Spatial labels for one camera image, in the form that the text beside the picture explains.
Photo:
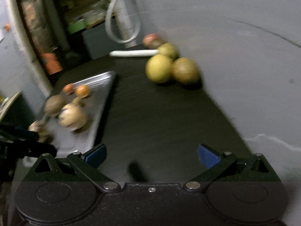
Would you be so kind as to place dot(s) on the large yellow lemon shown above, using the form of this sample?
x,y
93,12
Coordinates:
x,y
158,68

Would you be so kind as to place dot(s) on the olive green round fruit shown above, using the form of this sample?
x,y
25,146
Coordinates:
x,y
184,70

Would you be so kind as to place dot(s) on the cream striped pepino melon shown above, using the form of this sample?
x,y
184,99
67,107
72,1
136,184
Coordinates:
x,y
72,117

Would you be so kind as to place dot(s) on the white tube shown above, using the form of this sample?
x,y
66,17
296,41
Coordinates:
x,y
133,53

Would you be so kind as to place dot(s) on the brown kiwi fruit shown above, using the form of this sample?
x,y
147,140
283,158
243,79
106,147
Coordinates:
x,y
156,43

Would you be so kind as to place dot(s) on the small green yellow fruit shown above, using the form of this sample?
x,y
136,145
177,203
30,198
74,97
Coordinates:
x,y
168,50

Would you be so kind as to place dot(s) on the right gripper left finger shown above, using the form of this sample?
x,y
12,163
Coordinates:
x,y
86,164

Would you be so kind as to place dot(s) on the grey cabinet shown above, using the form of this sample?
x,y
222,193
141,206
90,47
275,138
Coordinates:
x,y
98,42

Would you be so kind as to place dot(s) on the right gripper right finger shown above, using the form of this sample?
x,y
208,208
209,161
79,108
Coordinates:
x,y
216,163

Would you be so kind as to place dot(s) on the silver metal tray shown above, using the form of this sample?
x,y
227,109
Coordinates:
x,y
83,139

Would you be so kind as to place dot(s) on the large brown oval fruit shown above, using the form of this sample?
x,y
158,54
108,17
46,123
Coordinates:
x,y
54,105

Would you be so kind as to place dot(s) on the orange tangerine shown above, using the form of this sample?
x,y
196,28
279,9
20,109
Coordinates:
x,y
68,89
82,91

